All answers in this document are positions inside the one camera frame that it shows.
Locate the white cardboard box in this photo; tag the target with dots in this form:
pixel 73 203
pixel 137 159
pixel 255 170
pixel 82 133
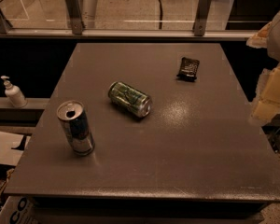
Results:
pixel 17 210

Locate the white pump soap bottle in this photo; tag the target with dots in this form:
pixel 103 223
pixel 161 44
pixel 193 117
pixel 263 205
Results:
pixel 14 93

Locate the middle metal railing post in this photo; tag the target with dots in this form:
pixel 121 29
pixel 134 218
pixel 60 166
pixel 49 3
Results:
pixel 75 18

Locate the black snack packet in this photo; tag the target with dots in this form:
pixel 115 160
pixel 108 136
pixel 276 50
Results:
pixel 188 69

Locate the white paper sheet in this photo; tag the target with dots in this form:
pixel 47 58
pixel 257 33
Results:
pixel 12 146

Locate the right metal railing post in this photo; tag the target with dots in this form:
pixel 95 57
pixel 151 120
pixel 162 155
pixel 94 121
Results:
pixel 201 17

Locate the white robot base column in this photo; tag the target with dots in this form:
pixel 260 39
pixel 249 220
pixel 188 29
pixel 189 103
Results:
pixel 85 2

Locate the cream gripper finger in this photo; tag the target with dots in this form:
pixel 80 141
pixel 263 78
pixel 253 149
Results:
pixel 266 104
pixel 259 39

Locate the blue silver energy drink can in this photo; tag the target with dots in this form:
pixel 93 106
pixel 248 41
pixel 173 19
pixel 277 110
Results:
pixel 72 116

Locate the green soda can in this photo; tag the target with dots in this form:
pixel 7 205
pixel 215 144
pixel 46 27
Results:
pixel 131 99

